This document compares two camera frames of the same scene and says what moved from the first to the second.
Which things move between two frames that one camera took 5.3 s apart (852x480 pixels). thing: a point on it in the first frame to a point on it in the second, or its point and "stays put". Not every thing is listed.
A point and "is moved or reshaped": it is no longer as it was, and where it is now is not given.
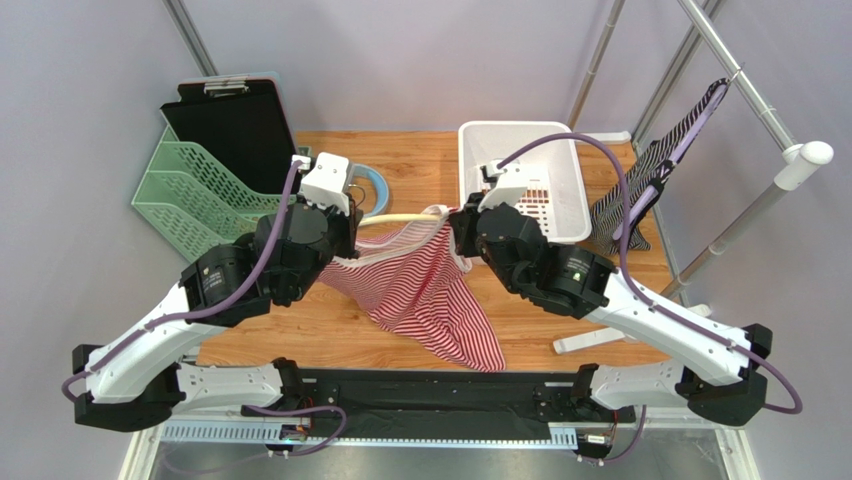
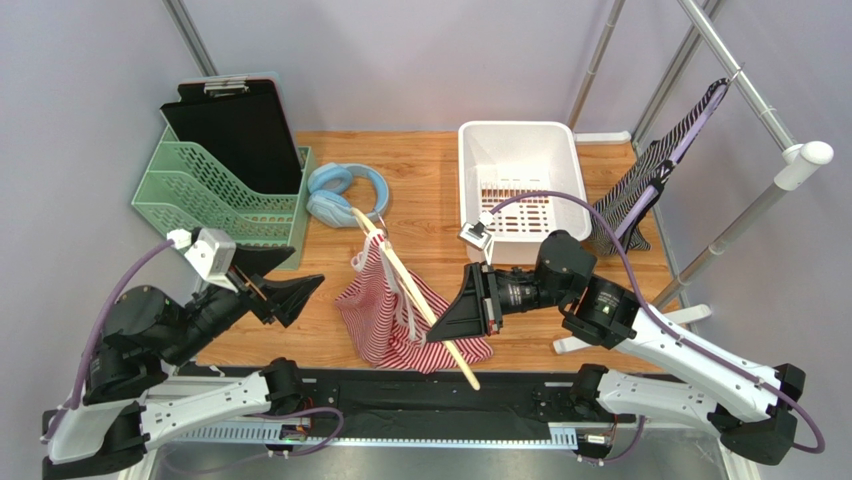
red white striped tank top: (411, 280) is moved or reshaped
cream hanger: (390, 217) to (360, 213)
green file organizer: (195, 202) stays put
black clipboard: (242, 121) stays put
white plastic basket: (550, 172) stays put
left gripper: (348, 224) to (287, 296)
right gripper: (462, 232) to (488, 299)
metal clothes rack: (800, 158) stays put
